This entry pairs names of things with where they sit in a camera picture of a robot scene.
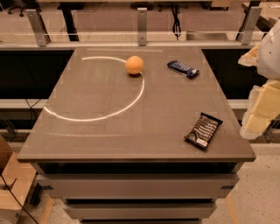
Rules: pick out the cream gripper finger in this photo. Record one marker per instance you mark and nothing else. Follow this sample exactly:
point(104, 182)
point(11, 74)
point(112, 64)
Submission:
point(249, 59)
point(263, 107)

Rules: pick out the black rxbar chocolate wrapper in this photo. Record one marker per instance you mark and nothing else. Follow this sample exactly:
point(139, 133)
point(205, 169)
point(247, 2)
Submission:
point(203, 130)

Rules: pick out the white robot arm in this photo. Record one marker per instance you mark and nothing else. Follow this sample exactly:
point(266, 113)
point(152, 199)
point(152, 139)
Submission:
point(268, 58)

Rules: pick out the blue snack bar wrapper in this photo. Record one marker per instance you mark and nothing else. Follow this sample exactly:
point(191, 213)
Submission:
point(182, 68)

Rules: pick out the orange fruit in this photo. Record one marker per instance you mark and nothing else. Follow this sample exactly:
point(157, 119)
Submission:
point(134, 65)

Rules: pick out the black table leg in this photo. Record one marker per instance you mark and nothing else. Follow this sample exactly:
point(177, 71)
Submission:
point(70, 28)

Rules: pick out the grey drawer cabinet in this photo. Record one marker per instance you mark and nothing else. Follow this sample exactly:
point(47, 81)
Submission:
point(139, 198)

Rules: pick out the cardboard box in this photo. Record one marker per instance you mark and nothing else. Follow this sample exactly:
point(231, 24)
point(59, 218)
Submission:
point(15, 183)

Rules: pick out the right metal bracket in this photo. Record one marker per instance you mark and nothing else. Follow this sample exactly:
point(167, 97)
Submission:
point(250, 23)

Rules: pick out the metal bracket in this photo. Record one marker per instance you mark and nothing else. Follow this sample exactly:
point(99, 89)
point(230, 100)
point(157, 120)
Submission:
point(250, 23)
point(142, 26)
point(38, 27)

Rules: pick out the middle metal bracket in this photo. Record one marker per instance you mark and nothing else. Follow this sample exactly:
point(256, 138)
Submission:
point(142, 26)

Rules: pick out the left metal bracket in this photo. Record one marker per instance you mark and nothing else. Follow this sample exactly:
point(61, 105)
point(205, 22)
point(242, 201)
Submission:
point(38, 27)

